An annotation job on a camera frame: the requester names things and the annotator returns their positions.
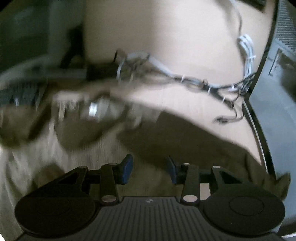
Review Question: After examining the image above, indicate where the brown polka dot garment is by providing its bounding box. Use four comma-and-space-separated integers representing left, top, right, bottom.
1, 86, 291, 240

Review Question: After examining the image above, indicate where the white glass computer case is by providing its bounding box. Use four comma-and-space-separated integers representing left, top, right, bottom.
243, 1, 295, 240

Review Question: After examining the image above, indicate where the black keyboard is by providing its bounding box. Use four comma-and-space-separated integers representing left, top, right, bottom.
1, 82, 47, 108

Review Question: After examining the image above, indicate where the black curved monitor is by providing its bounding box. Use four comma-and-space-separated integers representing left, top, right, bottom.
1, 1, 86, 81

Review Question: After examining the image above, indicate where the black cable bundle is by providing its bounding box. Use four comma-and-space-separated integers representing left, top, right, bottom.
112, 48, 258, 125

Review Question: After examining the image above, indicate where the grey looped cable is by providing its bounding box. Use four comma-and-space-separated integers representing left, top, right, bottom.
115, 52, 209, 86

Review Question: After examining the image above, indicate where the white power cable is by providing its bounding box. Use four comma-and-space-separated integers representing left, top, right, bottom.
217, 0, 258, 77

